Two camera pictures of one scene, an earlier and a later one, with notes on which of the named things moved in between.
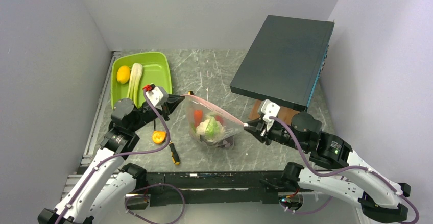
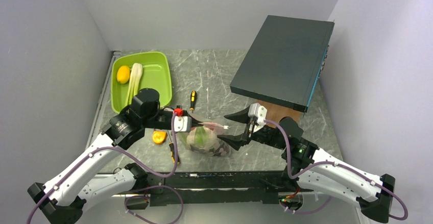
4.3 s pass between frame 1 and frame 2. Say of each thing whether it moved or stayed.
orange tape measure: stayed
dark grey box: stayed
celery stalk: stayed
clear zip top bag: moved
